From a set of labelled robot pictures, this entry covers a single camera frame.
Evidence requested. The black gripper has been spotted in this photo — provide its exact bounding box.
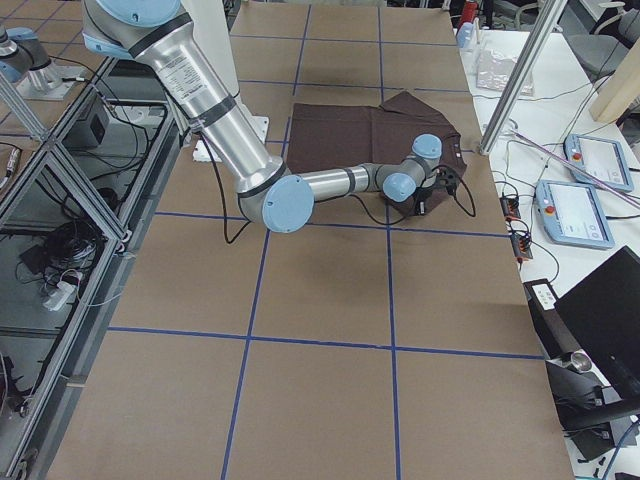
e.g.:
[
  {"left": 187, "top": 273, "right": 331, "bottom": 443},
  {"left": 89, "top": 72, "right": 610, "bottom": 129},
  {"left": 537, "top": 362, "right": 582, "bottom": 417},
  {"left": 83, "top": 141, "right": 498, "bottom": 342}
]
[{"left": 413, "top": 165, "right": 459, "bottom": 215}]

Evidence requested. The dark brown t-shirt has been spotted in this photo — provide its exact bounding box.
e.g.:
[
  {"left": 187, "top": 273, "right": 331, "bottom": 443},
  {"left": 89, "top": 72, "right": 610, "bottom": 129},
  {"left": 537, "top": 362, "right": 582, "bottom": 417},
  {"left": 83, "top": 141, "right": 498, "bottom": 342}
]
[{"left": 286, "top": 91, "right": 467, "bottom": 219}]

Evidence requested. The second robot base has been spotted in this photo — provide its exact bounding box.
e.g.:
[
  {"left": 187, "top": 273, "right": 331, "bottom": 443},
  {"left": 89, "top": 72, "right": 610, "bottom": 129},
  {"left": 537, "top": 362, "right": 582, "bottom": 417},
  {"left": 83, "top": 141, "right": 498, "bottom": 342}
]
[{"left": 1, "top": 25, "right": 72, "bottom": 101}]

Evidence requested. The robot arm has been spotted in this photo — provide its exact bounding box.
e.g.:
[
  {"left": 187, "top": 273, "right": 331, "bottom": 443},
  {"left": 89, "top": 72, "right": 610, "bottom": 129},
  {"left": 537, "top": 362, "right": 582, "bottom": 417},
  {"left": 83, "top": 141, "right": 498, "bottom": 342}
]
[{"left": 83, "top": 1, "right": 462, "bottom": 233}]

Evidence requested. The lower teach pendant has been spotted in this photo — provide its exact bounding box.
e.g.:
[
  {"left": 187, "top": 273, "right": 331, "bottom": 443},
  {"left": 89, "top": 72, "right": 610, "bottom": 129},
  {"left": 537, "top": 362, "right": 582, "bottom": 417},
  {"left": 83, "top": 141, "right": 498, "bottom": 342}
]
[{"left": 535, "top": 180, "right": 615, "bottom": 250}]

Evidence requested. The teach pendant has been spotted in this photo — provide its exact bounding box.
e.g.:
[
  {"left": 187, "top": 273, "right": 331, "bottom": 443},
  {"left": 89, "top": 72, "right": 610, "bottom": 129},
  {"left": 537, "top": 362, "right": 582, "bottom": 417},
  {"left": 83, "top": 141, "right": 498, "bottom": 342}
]
[
  {"left": 564, "top": 134, "right": 634, "bottom": 193},
  {"left": 535, "top": 180, "right": 615, "bottom": 250}
]

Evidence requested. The upper teach pendant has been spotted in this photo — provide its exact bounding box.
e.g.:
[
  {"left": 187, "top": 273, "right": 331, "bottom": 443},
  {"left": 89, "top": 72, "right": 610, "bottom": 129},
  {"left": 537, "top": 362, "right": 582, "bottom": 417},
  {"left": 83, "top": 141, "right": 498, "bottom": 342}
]
[{"left": 564, "top": 134, "right": 634, "bottom": 193}]

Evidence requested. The wooden beam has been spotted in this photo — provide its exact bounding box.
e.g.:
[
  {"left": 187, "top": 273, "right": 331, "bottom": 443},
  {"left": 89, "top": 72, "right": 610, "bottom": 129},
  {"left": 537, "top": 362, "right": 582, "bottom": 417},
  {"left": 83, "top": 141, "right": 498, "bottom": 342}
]
[{"left": 589, "top": 41, "right": 640, "bottom": 123}]

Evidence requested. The black box with label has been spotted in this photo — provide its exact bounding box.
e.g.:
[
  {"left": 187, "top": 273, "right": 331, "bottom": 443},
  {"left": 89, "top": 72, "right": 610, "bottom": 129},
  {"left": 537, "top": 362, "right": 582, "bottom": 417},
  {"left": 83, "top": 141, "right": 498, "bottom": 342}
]
[{"left": 523, "top": 279, "right": 581, "bottom": 359}]

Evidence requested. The black monitor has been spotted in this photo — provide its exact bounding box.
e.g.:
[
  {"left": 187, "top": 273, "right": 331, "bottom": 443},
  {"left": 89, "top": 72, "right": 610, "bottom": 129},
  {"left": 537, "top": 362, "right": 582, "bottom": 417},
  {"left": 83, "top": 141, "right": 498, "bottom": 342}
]
[{"left": 555, "top": 246, "right": 640, "bottom": 398}]

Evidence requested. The aluminium frame post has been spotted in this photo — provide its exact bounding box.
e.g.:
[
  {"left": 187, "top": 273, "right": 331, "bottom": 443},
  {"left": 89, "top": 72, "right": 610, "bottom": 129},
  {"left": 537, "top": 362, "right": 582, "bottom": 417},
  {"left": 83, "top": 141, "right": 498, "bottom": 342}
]
[{"left": 479, "top": 0, "right": 568, "bottom": 155}]

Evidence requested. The aluminium frame cage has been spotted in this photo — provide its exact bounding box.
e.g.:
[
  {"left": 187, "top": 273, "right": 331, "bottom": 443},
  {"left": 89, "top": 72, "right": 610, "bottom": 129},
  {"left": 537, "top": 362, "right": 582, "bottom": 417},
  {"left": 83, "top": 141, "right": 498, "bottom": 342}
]
[{"left": 1, "top": 60, "right": 185, "bottom": 479}]

